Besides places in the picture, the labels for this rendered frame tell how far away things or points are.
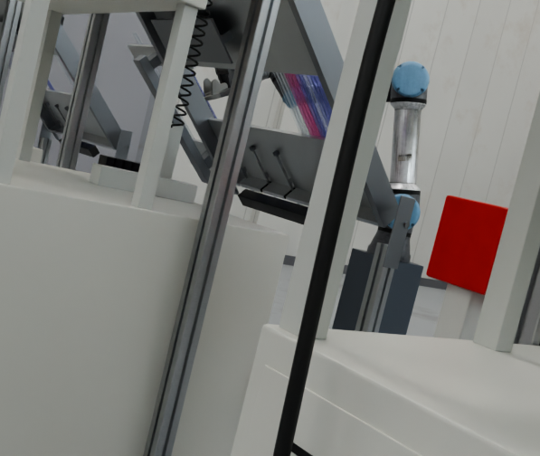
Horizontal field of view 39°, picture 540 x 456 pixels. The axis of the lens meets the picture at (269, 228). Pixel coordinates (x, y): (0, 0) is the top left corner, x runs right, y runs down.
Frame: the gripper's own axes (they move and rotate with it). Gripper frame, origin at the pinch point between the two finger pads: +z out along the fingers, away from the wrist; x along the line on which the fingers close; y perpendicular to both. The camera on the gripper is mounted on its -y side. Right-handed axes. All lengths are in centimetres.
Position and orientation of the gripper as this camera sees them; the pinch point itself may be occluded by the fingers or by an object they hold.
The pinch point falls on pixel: (204, 99)
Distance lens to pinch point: 242.6
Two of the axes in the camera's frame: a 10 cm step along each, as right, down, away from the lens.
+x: 6.3, 2.0, -7.5
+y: -2.1, -8.8, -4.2
